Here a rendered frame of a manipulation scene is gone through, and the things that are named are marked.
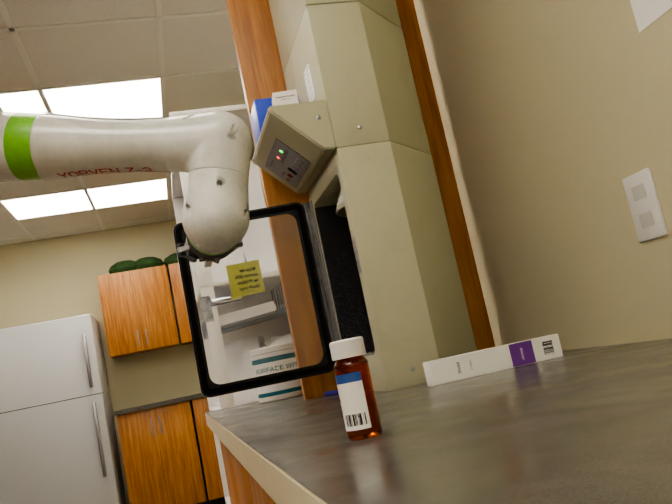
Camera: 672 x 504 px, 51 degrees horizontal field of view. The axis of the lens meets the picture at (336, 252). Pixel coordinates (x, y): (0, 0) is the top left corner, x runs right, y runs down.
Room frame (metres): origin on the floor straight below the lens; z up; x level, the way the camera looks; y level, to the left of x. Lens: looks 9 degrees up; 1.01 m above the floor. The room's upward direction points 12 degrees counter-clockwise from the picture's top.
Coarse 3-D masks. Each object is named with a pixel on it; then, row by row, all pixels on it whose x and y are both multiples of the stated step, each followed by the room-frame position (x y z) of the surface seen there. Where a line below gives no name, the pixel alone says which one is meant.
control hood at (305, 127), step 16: (272, 112) 1.30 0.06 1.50; (288, 112) 1.31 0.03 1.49; (304, 112) 1.31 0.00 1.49; (320, 112) 1.32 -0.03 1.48; (272, 128) 1.36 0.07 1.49; (288, 128) 1.32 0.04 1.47; (304, 128) 1.31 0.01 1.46; (320, 128) 1.32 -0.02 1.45; (272, 144) 1.44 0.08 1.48; (288, 144) 1.39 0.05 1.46; (304, 144) 1.35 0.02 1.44; (320, 144) 1.32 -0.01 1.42; (256, 160) 1.58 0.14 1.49; (320, 160) 1.39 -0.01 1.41; (304, 176) 1.50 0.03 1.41; (304, 192) 1.63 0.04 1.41
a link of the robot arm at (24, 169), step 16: (0, 112) 1.15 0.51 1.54; (16, 112) 1.16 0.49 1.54; (0, 128) 1.13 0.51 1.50; (16, 128) 1.13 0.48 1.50; (0, 144) 1.13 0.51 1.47; (16, 144) 1.13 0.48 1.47; (0, 160) 1.14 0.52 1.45; (16, 160) 1.14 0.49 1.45; (32, 160) 1.14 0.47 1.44; (0, 176) 1.17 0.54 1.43; (16, 176) 1.17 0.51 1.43; (32, 176) 1.17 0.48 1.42
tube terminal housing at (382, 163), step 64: (320, 64) 1.33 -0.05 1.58; (384, 64) 1.40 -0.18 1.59; (384, 128) 1.35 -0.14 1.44; (320, 192) 1.52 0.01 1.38; (384, 192) 1.34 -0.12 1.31; (384, 256) 1.34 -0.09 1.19; (448, 256) 1.49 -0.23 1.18; (384, 320) 1.33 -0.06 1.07; (448, 320) 1.42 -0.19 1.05; (384, 384) 1.34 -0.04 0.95
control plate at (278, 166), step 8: (280, 144) 1.41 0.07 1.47; (272, 152) 1.48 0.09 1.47; (280, 152) 1.45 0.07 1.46; (288, 152) 1.43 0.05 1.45; (296, 152) 1.40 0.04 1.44; (272, 160) 1.52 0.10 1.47; (280, 160) 1.49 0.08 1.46; (288, 160) 1.47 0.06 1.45; (304, 160) 1.42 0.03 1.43; (272, 168) 1.56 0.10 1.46; (280, 168) 1.54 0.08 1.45; (296, 168) 1.48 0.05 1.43; (304, 168) 1.46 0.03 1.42; (280, 176) 1.58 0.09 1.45; (296, 176) 1.52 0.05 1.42; (296, 184) 1.57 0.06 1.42
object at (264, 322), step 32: (256, 224) 1.60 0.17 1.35; (288, 224) 1.61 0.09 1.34; (256, 256) 1.60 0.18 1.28; (288, 256) 1.61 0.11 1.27; (224, 288) 1.59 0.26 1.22; (256, 288) 1.60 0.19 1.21; (288, 288) 1.61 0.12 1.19; (224, 320) 1.59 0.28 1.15; (256, 320) 1.60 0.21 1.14; (288, 320) 1.61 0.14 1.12; (224, 352) 1.59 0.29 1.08; (256, 352) 1.60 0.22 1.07; (288, 352) 1.61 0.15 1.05; (320, 352) 1.62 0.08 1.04
